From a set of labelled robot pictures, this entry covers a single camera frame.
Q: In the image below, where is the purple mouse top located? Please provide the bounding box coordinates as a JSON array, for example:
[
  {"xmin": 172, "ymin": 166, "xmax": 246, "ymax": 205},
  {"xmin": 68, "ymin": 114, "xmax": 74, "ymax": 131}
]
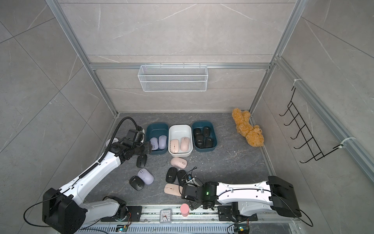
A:
[{"xmin": 150, "ymin": 137, "xmax": 159, "ymax": 151}]

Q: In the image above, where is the purple mouse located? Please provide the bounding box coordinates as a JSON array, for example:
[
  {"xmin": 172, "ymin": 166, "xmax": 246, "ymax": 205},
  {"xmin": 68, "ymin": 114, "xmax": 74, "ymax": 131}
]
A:
[
  {"xmin": 158, "ymin": 135, "xmax": 168, "ymax": 150},
  {"xmin": 150, "ymin": 137, "xmax": 159, "ymax": 151},
  {"xmin": 137, "ymin": 168, "xmax": 154, "ymax": 185}
]

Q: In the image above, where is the purple mouse bottom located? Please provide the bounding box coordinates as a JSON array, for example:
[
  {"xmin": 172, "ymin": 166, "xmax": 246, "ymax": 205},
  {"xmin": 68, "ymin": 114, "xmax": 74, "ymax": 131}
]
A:
[{"xmin": 158, "ymin": 135, "xmax": 168, "ymax": 150}]

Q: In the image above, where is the black mouse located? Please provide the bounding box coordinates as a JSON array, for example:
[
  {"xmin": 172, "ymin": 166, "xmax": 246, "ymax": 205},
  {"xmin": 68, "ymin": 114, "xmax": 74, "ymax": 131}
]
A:
[
  {"xmin": 202, "ymin": 126, "xmax": 211, "ymax": 137},
  {"xmin": 193, "ymin": 128, "xmax": 202, "ymax": 137},
  {"xmin": 136, "ymin": 154, "xmax": 148, "ymax": 168},
  {"xmin": 195, "ymin": 134, "xmax": 205, "ymax": 149},
  {"xmin": 166, "ymin": 167, "xmax": 178, "ymax": 183},
  {"xmin": 177, "ymin": 170, "xmax": 187, "ymax": 186},
  {"xmin": 205, "ymin": 137, "xmax": 214, "ymax": 148},
  {"xmin": 129, "ymin": 175, "xmax": 145, "ymax": 191}
]

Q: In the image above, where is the pink mouse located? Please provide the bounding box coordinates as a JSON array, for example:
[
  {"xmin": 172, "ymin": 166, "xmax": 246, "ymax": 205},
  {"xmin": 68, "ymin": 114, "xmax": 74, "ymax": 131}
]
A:
[
  {"xmin": 164, "ymin": 183, "xmax": 183, "ymax": 197},
  {"xmin": 180, "ymin": 137, "xmax": 190, "ymax": 152},
  {"xmin": 169, "ymin": 139, "xmax": 179, "ymax": 154},
  {"xmin": 170, "ymin": 157, "xmax": 188, "ymax": 169}
]

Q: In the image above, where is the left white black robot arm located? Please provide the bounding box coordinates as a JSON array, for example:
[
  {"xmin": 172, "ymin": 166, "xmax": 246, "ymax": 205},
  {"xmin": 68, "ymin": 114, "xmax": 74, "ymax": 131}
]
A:
[{"xmin": 42, "ymin": 126, "xmax": 151, "ymax": 234}]

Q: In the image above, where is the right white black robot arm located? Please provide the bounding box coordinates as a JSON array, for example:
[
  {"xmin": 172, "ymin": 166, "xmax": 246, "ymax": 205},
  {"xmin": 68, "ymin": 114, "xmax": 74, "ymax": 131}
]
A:
[{"xmin": 180, "ymin": 176, "xmax": 302, "ymax": 218}]

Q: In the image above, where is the left teal storage box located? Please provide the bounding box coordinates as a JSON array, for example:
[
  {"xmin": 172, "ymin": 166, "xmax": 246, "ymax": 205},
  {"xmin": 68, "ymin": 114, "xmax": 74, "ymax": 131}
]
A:
[{"xmin": 146, "ymin": 122, "xmax": 168, "ymax": 155}]

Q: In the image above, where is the teal storage box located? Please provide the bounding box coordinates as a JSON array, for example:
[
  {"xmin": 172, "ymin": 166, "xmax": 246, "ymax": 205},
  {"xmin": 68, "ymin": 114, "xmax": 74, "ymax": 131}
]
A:
[
  {"xmin": 192, "ymin": 121, "xmax": 218, "ymax": 153},
  {"xmin": 146, "ymin": 122, "xmax": 168, "ymax": 155}
]

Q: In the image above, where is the white storage box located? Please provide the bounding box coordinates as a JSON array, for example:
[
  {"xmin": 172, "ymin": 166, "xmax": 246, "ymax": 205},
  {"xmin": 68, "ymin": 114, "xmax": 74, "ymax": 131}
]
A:
[{"xmin": 168, "ymin": 124, "xmax": 193, "ymax": 158}]

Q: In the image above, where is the right teal storage box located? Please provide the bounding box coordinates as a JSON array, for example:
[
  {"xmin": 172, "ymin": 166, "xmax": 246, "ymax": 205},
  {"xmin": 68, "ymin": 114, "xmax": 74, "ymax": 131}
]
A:
[{"xmin": 192, "ymin": 121, "xmax": 218, "ymax": 153}]

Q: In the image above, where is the pink cylinder object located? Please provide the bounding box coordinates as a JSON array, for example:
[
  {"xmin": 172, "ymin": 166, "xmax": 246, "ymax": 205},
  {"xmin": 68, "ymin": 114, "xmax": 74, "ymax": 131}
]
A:
[{"xmin": 180, "ymin": 203, "xmax": 190, "ymax": 217}]

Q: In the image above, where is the purple mouse middle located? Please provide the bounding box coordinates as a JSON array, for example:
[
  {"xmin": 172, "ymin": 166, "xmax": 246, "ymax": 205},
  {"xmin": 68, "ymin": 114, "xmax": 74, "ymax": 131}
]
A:
[{"xmin": 137, "ymin": 168, "xmax": 154, "ymax": 185}]

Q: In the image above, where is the small white desk clock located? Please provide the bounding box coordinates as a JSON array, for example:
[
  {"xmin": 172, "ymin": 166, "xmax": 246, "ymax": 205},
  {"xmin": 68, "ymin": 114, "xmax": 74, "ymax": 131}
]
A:
[{"xmin": 159, "ymin": 209, "xmax": 172, "ymax": 224}]

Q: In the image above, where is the brown teddy bear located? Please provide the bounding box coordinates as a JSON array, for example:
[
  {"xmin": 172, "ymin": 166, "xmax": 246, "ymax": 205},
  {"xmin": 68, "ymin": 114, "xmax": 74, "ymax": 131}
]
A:
[{"xmin": 232, "ymin": 108, "xmax": 265, "ymax": 147}]

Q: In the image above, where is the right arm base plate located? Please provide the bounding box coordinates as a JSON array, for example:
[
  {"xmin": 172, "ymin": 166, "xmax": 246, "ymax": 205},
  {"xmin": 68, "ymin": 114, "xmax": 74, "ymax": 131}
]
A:
[{"xmin": 218, "ymin": 202, "xmax": 258, "ymax": 222}]

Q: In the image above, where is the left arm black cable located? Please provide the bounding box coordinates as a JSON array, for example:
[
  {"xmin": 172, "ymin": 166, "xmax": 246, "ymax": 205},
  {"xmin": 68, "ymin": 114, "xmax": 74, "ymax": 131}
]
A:
[{"xmin": 97, "ymin": 116, "xmax": 139, "ymax": 163}]

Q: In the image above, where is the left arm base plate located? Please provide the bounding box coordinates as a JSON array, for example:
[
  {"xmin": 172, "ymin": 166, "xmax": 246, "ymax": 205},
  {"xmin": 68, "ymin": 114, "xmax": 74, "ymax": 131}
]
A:
[{"xmin": 100, "ymin": 206, "xmax": 143, "ymax": 222}]

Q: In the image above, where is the white wire mesh basket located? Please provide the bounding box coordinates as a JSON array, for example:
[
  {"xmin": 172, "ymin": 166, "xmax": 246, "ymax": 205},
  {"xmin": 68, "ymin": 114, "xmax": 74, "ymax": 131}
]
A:
[{"xmin": 138, "ymin": 65, "xmax": 208, "ymax": 92}]

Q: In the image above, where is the black wall hook rack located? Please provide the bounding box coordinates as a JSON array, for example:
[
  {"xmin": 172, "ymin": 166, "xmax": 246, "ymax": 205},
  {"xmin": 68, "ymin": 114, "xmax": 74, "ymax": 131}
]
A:
[{"xmin": 279, "ymin": 86, "xmax": 345, "ymax": 164}]

